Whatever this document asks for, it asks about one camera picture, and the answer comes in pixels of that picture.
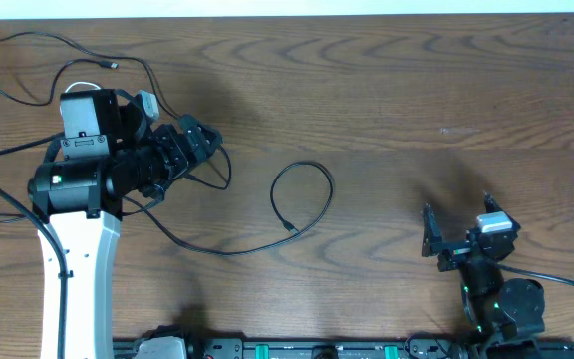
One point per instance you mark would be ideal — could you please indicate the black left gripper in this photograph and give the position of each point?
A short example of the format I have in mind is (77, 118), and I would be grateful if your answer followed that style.
(180, 158)

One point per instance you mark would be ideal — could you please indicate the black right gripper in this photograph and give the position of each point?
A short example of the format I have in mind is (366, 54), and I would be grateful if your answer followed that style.
(432, 245)

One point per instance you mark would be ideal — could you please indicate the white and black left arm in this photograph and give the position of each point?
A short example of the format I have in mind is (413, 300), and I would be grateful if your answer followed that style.
(111, 146)

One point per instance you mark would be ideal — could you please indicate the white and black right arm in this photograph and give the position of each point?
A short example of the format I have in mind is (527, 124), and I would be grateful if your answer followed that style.
(507, 314)

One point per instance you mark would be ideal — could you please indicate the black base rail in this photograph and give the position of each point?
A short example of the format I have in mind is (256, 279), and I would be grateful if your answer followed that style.
(170, 342)

